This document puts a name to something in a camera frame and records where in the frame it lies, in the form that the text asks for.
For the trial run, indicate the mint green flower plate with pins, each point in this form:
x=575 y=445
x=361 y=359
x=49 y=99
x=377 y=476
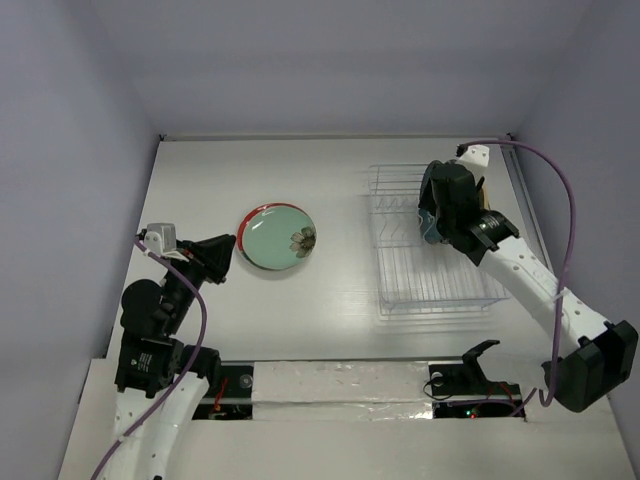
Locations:
x=277 y=237

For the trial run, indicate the dark teal plate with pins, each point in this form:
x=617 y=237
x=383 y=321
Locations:
x=434 y=185

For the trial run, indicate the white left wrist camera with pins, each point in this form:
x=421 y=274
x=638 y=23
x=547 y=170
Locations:
x=160 y=239

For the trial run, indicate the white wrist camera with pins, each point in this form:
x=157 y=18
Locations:
x=160 y=239
x=474 y=158

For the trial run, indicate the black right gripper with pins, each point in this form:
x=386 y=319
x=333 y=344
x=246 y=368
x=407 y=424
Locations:
x=437 y=206

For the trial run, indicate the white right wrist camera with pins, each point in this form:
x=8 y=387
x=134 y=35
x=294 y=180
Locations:
x=474 y=158

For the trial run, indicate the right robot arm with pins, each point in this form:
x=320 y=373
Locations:
x=590 y=354

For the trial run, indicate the red and teal plate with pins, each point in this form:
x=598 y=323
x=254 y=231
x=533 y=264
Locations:
x=242 y=232

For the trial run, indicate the yellow plate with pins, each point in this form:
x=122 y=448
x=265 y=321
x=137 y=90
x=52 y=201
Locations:
x=483 y=198

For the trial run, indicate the white wire dish rack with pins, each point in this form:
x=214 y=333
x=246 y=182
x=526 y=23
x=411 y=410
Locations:
x=417 y=278

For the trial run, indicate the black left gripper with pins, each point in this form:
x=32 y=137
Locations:
x=211 y=254

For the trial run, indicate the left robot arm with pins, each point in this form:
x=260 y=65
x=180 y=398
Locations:
x=163 y=369

